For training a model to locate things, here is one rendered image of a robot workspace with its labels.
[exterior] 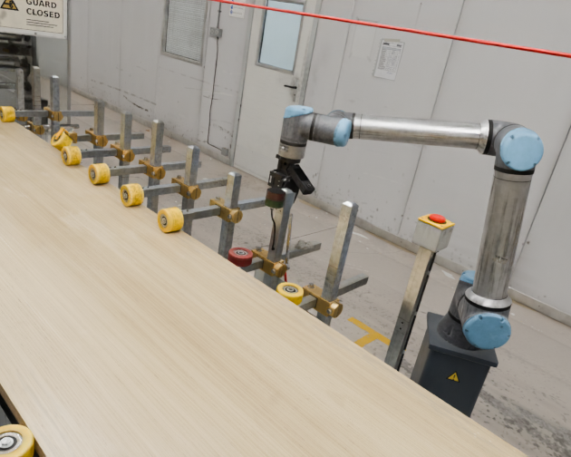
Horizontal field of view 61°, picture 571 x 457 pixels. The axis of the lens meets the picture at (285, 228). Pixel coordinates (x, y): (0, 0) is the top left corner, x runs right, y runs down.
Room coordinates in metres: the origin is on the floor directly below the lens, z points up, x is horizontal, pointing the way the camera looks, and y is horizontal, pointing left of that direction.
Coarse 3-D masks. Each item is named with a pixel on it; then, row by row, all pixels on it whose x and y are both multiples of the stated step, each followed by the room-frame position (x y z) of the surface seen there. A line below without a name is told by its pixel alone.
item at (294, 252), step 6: (318, 246) 1.72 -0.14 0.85; (294, 252) 1.61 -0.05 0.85; (300, 252) 1.64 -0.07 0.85; (306, 252) 1.67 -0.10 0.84; (252, 258) 1.48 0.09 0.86; (258, 258) 1.49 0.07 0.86; (282, 258) 1.56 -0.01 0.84; (252, 264) 1.45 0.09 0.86; (258, 264) 1.47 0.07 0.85; (246, 270) 1.42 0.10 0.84; (252, 270) 1.45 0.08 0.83
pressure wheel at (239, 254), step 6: (228, 252) 1.41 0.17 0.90; (234, 252) 1.41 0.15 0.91; (240, 252) 1.41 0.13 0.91; (246, 252) 1.43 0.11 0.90; (228, 258) 1.40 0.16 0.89; (234, 258) 1.38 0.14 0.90; (240, 258) 1.38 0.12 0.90; (246, 258) 1.39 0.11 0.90; (234, 264) 1.38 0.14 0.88; (240, 264) 1.38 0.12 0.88; (246, 264) 1.39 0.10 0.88
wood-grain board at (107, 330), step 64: (0, 128) 2.32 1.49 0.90; (0, 192) 1.55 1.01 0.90; (64, 192) 1.66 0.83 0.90; (0, 256) 1.14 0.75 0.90; (64, 256) 1.20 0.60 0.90; (128, 256) 1.27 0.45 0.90; (192, 256) 1.34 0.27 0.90; (0, 320) 0.87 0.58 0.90; (64, 320) 0.91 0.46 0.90; (128, 320) 0.96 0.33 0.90; (192, 320) 1.01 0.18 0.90; (256, 320) 1.06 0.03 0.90; (0, 384) 0.69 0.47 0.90; (64, 384) 0.72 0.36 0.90; (128, 384) 0.75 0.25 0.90; (192, 384) 0.78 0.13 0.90; (256, 384) 0.82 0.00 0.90; (320, 384) 0.86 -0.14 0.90; (384, 384) 0.90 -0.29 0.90; (64, 448) 0.58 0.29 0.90; (128, 448) 0.60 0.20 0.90; (192, 448) 0.63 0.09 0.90; (256, 448) 0.65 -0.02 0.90; (320, 448) 0.68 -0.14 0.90; (384, 448) 0.71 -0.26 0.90; (448, 448) 0.74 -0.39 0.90; (512, 448) 0.77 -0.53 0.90
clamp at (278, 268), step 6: (252, 252) 1.52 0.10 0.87; (258, 252) 1.52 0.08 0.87; (264, 252) 1.53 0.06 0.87; (264, 258) 1.48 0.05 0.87; (264, 264) 1.48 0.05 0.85; (270, 264) 1.46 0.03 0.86; (276, 264) 1.46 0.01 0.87; (282, 264) 1.46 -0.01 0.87; (264, 270) 1.48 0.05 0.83; (270, 270) 1.46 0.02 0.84; (276, 270) 1.44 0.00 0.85; (282, 270) 1.46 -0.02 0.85; (276, 276) 1.45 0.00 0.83; (282, 276) 1.46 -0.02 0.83
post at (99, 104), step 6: (96, 102) 2.27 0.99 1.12; (102, 102) 2.28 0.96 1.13; (96, 108) 2.27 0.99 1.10; (102, 108) 2.28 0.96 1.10; (96, 114) 2.27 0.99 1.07; (102, 114) 2.29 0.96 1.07; (96, 120) 2.27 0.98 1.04; (102, 120) 2.29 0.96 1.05; (96, 126) 2.27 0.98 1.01; (102, 126) 2.29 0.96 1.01; (96, 132) 2.27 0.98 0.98; (102, 132) 2.29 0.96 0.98; (96, 162) 2.27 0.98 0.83; (102, 162) 2.29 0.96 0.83
